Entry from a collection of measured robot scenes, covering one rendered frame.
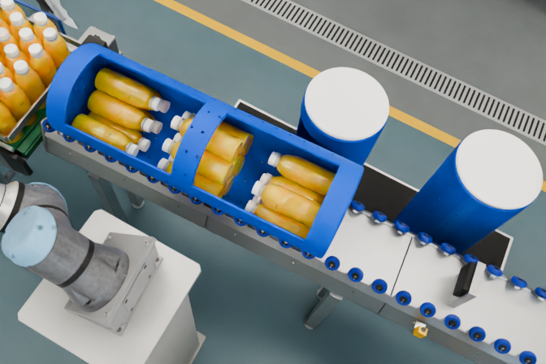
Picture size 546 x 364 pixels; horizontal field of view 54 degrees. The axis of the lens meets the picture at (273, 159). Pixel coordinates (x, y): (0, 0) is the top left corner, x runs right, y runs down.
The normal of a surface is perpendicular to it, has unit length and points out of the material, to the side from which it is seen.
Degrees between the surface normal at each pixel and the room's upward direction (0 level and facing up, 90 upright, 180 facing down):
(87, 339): 0
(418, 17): 0
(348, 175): 18
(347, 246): 0
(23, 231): 38
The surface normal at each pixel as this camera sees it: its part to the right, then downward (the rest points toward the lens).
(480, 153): 0.09, -0.44
